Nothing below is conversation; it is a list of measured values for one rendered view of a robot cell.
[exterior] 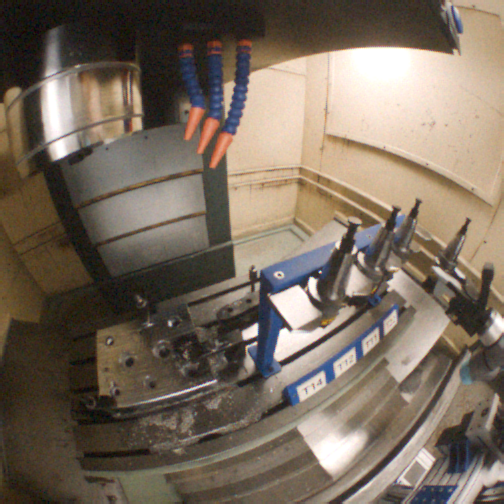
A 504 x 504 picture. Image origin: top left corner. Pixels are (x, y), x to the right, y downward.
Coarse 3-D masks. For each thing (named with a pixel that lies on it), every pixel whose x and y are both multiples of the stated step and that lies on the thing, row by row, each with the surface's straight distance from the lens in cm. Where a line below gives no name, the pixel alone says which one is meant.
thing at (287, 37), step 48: (0, 0) 17; (48, 0) 18; (96, 0) 19; (144, 0) 20; (192, 0) 21; (240, 0) 21; (288, 0) 21; (336, 0) 20; (384, 0) 20; (432, 0) 20; (0, 48) 22; (144, 48) 31; (288, 48) 34; (336, 48) 32; (432, 48) 26; (0, 96) 33
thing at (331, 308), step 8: (320, 272) 29; (312, 280) 27; (312, 288) 26; (312, 296) 26; (320, 296) 26; (344, 296) 27; (320, 304) 26; (328, 304) 25; (336, 304) 26; (344, 304) 26; (328, 312) 27; (336, 312) 27
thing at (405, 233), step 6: (408, 216) 41; (402, 222) 42; (408, 222) 41; (414, 222) 41; (402, 228) 42; (408, 228) 41; (414, 228) 42; (396, 234) 43; (402, 234) 42; (408, 234) 42; (396, 240) 42; (402, 240) 42; (408, 240) 42; (396, 246) 42; (402, 246) 42; (408, 246) 43
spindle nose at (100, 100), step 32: (64, 32) 21; (96, 32) 21; (128, 32) 23; (32, 64) 21; (64, 64) 19; (96, 64) 20; (128, 64) 22; (32, 96) 20; (64, 96) 19; (96, 96) 19; (128, 96) 21; (32, 128) 20; (64, 128) 18; (96, 128) 18; (128, 128) 20; (32, 160) 20; (64, 160) 19
